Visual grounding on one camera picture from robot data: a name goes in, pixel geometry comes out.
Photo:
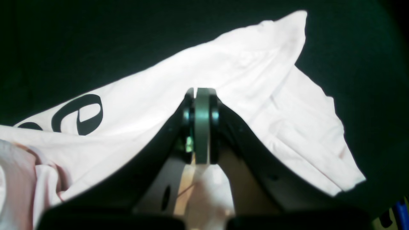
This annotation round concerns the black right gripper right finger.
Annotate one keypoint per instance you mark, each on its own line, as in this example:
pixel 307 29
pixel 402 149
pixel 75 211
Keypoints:
pixel 267 195

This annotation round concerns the blue handled bar clamp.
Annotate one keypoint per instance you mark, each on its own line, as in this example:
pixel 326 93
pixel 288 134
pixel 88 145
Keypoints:
pixel 400 213

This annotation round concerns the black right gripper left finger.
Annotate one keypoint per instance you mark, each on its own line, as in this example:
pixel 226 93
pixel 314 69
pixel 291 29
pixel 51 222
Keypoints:
pixel 141 195

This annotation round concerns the light pink T-shirt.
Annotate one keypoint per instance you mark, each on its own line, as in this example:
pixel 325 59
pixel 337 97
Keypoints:
pixel 82 141

